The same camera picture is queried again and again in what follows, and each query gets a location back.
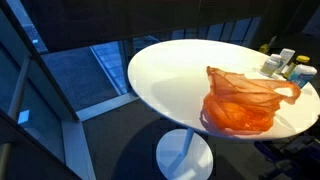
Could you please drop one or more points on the white bottle with blue label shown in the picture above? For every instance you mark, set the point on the white bottle with blue label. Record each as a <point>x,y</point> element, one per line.
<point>300,77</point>

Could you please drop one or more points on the white tube with blue logo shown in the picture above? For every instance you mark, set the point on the white tube with blue logo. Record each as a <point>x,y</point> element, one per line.
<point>287,56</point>

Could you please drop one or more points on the yellow lid bottle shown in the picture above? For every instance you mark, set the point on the yellow lid bottle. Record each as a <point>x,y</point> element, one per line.
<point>302,60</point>

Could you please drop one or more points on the orange plastic bag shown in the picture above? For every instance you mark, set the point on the orange plastic bag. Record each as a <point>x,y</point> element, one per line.
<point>240,106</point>

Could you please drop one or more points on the blue dark equipment pile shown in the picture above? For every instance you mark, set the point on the blue dark equipment pile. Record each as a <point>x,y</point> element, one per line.
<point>293,156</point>

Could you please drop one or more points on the white table pedestal base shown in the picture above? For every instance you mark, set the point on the white table pedestal base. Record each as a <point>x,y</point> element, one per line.
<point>185,156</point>

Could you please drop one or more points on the white window frame post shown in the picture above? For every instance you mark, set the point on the white window frame post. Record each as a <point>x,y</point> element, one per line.
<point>18,90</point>

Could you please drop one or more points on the small yellow object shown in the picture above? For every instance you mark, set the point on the small yellow object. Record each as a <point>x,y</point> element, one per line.
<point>264,48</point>

